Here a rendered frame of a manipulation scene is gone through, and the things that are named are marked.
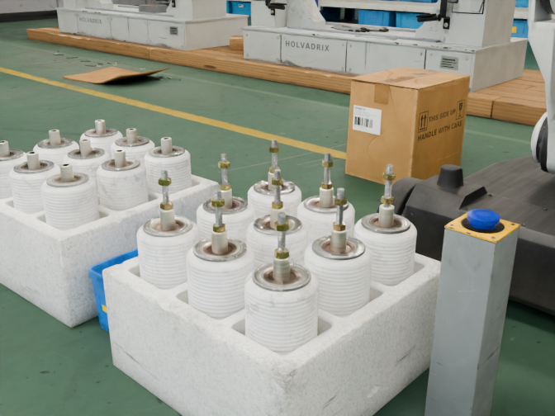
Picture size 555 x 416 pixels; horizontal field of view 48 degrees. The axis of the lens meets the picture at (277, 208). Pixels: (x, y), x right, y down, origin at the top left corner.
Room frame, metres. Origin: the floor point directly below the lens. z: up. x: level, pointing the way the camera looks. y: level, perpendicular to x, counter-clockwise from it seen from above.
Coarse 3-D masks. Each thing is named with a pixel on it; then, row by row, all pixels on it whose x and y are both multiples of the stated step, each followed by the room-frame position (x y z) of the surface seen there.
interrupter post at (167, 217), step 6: (162, 210) 0.86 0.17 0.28; (168, 210) 0.86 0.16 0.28; (162, 216) 0.86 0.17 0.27; (168, 216) 0.86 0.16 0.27; (174, 216) 0.87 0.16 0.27; (162, 222) 0.86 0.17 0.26; (168, 222) 0.86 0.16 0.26; (174, 222) 0.87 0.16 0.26; (162, 228) 0.86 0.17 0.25; (168, 228) 0.86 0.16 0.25
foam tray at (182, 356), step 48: (144, 288) 0.81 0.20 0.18; (384, 288) 0.81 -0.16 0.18; (432, 288) 0.85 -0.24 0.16; (144, 336) 0.80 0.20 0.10; (192, 336) 0.72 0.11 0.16; (240, 336) 0.68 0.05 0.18; (336, 336) 0.68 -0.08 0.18; (384, 336) 0.75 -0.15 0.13; (432, 336) 0.86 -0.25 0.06; (144, 384) 0.81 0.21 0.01; (192, 384) 0.72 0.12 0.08; (240, 384) 0.65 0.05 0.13; (288, 384) 0.61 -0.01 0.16; (336, 384) 0.67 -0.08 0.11; (384, 384) 0.76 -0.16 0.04
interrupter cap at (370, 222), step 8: (368, 216) 0.91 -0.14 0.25; (376, 216) 0.90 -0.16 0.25; (400, 216) 0.90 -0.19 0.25; (368, 224) 0.88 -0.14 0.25; (376, 224) 0.88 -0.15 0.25; (400, 224) 0.88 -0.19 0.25; (408, 224) 0.87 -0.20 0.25; (376, 232) 0.85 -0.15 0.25; (384, 232) 0.85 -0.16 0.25; (392, 232) 0.84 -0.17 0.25; (400, 232) 0.85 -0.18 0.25
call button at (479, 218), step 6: (474, 210) 0.74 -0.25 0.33; (480, 210) 0.74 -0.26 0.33; (486, 210) 0.74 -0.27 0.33; (492, 210) 0.74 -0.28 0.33; (468, 216) 0.73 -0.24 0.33; (474, 216) 0.72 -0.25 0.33; (480, 216) 0.72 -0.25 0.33; (486, 216) 0.72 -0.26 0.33; (492, 216) 0.72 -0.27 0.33; (498, 216) 0.72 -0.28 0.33; (474, 222) 0.72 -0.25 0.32; (480, 222) 0.72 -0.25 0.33; (486, 222) 0.71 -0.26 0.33; (492, 222) 0.71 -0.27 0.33; (498, 222) 0.72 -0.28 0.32; (480, 228) 0.72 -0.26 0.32; (486, 228) 0.72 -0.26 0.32; (492, 228) 0.72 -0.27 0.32
